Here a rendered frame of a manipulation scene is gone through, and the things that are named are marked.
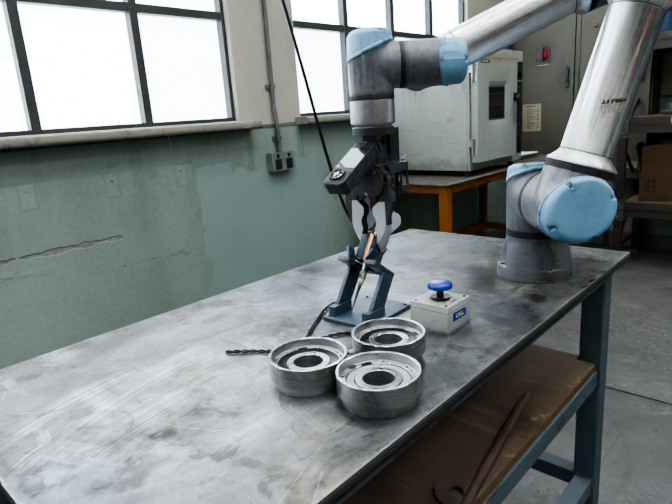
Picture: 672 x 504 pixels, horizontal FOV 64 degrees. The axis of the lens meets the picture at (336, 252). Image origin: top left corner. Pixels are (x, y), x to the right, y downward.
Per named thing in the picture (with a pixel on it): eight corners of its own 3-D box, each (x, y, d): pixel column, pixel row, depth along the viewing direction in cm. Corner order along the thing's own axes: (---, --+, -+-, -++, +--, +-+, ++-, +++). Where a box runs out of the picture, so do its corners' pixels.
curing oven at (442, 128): (481, 177, 277) (481, 44, 261) (387, 175, 317) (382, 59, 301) (531, 164, 320) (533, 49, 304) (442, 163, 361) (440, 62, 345)
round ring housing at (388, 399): (437, 410, 63) (437, 378, 62) (354, 431, 60) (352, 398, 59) (400, 372, 73) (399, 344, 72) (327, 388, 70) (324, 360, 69)
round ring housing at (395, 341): (408, 337, 84) (407, 313, 83) (438, 365, 74) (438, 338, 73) (344, 349, 81) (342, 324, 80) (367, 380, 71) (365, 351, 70)
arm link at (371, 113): (377, 99, 84) (337, 102, 90) (378, 129, 86) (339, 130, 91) (403, 98, 90) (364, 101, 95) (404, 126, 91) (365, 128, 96)
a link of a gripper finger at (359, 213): (383, 244, 99) (385, 195, 96) (364, 251, 95) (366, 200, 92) (369, 240, 101) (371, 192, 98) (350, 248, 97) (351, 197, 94)
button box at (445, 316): (448, 335, 84) (448, 306, 82) (410, 326, 88) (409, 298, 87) (474, 319, 89) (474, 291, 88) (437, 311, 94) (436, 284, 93)
